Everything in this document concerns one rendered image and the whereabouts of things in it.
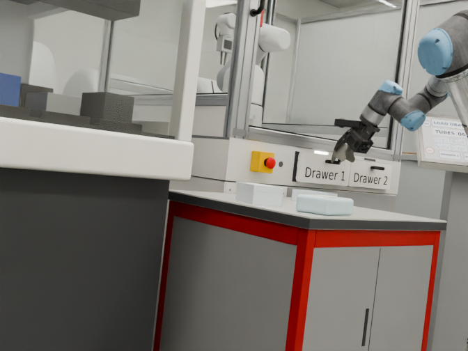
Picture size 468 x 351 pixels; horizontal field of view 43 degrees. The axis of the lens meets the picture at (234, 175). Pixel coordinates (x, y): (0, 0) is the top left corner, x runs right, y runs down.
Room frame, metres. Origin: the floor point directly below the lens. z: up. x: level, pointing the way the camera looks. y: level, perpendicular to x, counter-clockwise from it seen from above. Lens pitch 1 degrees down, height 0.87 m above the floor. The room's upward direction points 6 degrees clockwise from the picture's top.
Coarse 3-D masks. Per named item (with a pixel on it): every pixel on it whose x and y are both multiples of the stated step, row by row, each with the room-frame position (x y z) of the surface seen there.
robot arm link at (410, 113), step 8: (416, 96) 2.04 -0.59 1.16; (392, 104) 2.03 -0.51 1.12; (400, 104) 2.02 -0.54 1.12; (408, 104) 2.02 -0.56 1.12; (416, 104) 2.01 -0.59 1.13; (424, 104) 2.02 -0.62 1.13; (392, 112) 2.04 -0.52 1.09; (400, 112) 2.01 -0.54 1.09; (408, 112) 2.00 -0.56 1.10; (416, 112) 2.00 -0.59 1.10; (424, 112) 2.03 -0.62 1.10; (400, 120) 2.02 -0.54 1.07; (408, 120) 2.00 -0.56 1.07; (416, 120) 1.99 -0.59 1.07; (424, 120) 2.03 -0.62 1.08; (408, 128) 2.01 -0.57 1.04; (416, 128) 2.03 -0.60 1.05
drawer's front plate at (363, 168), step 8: (360, 160) 2.42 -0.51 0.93; (352, 168) 2.39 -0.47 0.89; (360, 168) 2.42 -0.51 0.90; (368, 168) 2.46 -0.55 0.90; (384, 168) 2.54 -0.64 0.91; (352, 176) 2.39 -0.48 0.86; (376, 176) 2.50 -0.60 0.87; (352, 184) 2.40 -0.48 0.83; (360, 184) 2.43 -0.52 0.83; (368, 184) 2.47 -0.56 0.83; (376, 184) 2.51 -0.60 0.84
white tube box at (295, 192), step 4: (292, 192) 1.93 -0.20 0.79; (296, 192) 1.92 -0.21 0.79; (300, 192) 1.92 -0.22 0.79; (304, 192) 1.91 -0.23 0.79; (308, 192) 1.90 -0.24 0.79; (312, 192) 1.90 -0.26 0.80; (316, 192) 1.89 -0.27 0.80; (320, 192) 1.97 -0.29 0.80; (324, 192) 1.96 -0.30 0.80; (292, 196) 1.93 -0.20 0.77; (296, 196) 1.92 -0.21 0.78; (292, 200) 1.93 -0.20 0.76; (296, 200) 1.92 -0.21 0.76
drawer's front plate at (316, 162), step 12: (300, 156) 2.17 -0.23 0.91; (312, 156) 2.20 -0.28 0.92; (324, 156) 2.24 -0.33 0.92; (300, 168) 2.16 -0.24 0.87; (312, 168) 2.20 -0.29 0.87; (324, 168) 2.25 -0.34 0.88; (336, 168) 2.30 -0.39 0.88; (348, 168) 2.35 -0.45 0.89; (300, 180) 2.17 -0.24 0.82; (312, 180) 2.21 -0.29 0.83; (324, 180) 2.25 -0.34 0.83; (336, 180) 2.30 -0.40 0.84; (348, 180) 2.35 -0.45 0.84
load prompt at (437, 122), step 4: (432, 120) 2.83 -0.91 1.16; (436, 120) 2.83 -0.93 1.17; (440, 120) 2.83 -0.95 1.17; (444, 120) 2.83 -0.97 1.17; (448, 120) 2.83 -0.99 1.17; (452, 120) 2.83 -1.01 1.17; (432, 124) 2.81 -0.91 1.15; (436, 124) 2.82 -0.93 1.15; (440, 124) 2.82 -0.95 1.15; (444, 124) 2.82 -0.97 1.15; (448, 124) 2.82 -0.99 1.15; (452, 124) 2.82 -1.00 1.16; (456, 124) 2.82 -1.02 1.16; (460, 124) 2.82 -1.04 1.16; (456, 128) 2.80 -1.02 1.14; (460, 128) 2.80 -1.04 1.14
